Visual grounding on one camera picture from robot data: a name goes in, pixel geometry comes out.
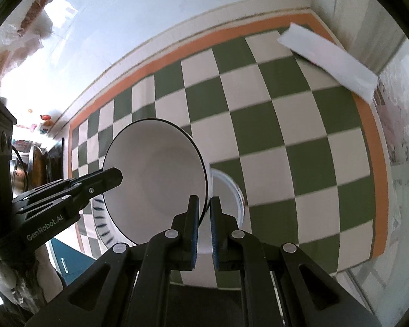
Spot clear plastic bag orange contents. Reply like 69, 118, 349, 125
0, 24, 41, 86

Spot frosted glass sliding door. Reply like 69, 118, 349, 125
371, 34, 409, 280

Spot black glass gas stove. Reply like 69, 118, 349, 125
46, 138, 65, 183

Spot white plate blue stripes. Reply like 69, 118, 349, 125
90, 192, 118, 247

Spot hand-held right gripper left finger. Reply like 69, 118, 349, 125
26, 195, 201, 327

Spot steel wok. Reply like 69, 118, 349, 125
13, 145, 48, 191

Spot white bowl blue pattern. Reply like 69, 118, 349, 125
197, 168, 246, 256

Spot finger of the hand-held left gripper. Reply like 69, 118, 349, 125
12, 168, 124, 217

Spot blue base cabinet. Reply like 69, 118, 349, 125
49, 238, 99, 287

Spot green white checkered tablecloth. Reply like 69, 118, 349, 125
68, 13, 391, 292

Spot white bowl black rim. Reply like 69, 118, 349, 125
102, 119, 212, 246

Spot white folded paper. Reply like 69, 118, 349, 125
276, 23, 379, 102

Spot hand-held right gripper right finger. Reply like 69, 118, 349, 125
209, 196, 384, 327

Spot clear plastic bag red contents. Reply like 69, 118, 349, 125
17, 0, 65, 38

